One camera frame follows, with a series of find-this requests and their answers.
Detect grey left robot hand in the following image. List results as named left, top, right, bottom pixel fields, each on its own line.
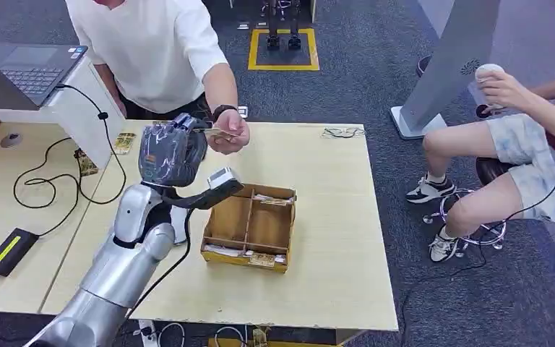
left=138, top=113, right=210, bottom=189

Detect person's hand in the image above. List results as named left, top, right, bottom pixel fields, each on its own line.
left=477, top=70, right=530, bottom=111
left=207, top=108, right=251, bottom=155

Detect printed card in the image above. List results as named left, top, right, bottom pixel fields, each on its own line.
left=113, top=132, right=138, bottom=155
left=192, top=127, right=236, bottom=141
left=74, top=148, right=100, bottom=177
left=249, top=252, right=286, bottom=269

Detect white handheld device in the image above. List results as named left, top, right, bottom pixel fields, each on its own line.
left=474, top=63, right=506, bottom=82

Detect black wristwatch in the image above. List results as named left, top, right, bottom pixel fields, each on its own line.
left=212, top=104, right=239, bottom=123

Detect grey floor stand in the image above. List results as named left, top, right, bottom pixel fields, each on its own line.
left=390, top=0, right=502, bottom=141

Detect person seated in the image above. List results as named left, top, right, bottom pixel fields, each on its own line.
left=405, top=57, right=555, bottom=265

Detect white laptop riser box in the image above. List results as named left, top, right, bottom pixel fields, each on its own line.
left=0, top=57, right=126, bottom=170

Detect wooden card box with dividers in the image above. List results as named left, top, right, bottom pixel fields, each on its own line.
left=199, top=183, right=298, bottom=275

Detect person standing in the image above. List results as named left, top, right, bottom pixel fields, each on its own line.
left=64, top=0, right=251, bottom=155

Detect white card stack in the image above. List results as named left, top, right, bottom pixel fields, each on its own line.
left=203, top=244, right=246, bottom=258

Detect eyeglasses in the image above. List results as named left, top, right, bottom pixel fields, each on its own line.
left=320, top=126, right=368, bottom=140

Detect yellow floor tape square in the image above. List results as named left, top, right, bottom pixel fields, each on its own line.
left=247, top=27, right=321, bottom=72

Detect black robot legs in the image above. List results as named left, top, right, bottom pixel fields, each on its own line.
left=260, top=0, right=304, bottom=51

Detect white and black sneaker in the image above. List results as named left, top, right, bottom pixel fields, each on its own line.
left=405, top=176, right=457, bottom=205
left=428, top=234, right=461, bottom=264

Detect grey desk grommet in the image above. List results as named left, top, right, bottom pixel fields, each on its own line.
left=0, top=132, right=24, bottom=150

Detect dark laptop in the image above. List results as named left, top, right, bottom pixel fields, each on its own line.
left=0, top=42, right=89, bottom=112

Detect white power strip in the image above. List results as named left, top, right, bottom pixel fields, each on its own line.
left=137, top=319, right=159, bottom=347

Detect black power adapter yellow label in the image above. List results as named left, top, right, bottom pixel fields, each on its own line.
left=0, top=228, right=40, bottom=278

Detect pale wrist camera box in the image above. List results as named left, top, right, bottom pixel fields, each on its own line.
left=207, top=166, right=246, bottom=192

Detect black power cable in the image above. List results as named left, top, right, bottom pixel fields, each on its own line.
left=12, top=83, right=128, bottom=238

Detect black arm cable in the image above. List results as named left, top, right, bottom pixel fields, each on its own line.
left=123, top=205, right=197, bottom=329

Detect black floor cable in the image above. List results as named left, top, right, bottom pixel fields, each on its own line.
left=398, top=161, right=555, bottom=347

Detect white cable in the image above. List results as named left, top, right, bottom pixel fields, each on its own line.
left=213, top=326, right=248, bottom=347
left=158, top=322, right=186, bottom=347

